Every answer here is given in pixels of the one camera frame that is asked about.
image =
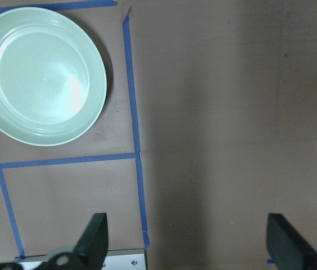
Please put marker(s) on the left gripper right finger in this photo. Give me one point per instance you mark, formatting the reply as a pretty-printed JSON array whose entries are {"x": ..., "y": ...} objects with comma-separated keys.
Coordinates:
[{"x": 285, "y": 245}]

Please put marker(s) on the brown paper table cover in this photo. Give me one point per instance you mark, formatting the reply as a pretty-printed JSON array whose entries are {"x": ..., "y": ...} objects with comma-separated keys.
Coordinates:
[{"x": 210, "y": 124}]

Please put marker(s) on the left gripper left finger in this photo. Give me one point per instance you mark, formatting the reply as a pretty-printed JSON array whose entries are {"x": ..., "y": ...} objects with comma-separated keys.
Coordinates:
[{"x": 92, "y": 246}]

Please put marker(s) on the light green plate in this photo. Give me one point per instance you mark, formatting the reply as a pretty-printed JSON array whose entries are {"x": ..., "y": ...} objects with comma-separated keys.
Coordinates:
[{"x": 52, "y": 77}]

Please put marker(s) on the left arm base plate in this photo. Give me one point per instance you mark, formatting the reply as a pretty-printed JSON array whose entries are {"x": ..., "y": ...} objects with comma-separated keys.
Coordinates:
[{"x": 115, "y": 259}]

